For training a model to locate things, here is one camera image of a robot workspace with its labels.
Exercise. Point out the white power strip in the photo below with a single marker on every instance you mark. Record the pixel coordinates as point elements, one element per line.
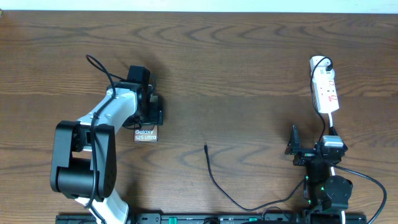
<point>323,83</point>

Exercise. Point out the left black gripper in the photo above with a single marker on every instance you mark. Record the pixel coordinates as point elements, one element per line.
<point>157,117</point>

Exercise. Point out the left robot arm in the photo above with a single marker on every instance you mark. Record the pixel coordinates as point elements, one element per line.
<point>84,151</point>

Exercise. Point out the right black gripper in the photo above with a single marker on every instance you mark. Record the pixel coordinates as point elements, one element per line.
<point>305,155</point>

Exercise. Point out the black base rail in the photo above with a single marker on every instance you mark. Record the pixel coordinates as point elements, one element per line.
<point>269,217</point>

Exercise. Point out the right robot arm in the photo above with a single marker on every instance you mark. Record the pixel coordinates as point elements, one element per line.
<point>327,193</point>

